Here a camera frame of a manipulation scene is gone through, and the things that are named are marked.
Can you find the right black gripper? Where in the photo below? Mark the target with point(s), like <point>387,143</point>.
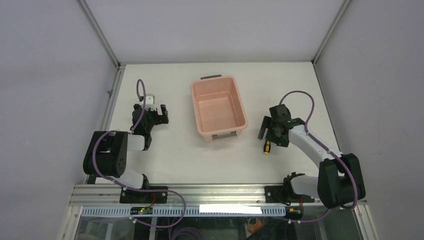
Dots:
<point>267,123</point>

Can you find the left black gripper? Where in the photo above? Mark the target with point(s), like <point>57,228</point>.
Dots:
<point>159,119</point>

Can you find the yellow black screwdriver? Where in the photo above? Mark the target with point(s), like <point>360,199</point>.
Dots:
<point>267,147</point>

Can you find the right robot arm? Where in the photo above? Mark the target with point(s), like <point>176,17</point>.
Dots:
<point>339,182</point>

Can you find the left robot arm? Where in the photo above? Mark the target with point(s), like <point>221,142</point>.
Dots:
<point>106,155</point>

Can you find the pink plastic bin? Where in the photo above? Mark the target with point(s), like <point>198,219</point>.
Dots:
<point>218,107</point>

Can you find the orange object below table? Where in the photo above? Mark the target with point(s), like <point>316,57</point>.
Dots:
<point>254,224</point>

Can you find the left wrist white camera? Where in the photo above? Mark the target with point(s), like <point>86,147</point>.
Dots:
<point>149,101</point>

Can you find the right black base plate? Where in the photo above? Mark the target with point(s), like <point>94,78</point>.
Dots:
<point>283,195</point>

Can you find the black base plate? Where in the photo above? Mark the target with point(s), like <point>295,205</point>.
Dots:
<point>159,196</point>
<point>283,195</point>

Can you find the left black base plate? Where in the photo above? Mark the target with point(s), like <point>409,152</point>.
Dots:
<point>159,196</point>

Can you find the white slotted cable duct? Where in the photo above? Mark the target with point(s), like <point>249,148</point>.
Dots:
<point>202,210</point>

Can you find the aluminium front rail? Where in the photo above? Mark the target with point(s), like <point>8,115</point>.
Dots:
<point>177,195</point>

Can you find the left aluminium frame post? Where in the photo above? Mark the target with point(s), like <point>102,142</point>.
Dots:
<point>86,10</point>

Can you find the aluminium frame post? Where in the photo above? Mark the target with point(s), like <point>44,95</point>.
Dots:
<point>86,10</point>
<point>334,24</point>

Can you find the right aluminium frame post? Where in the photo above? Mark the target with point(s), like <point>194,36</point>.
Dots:
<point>334,24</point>

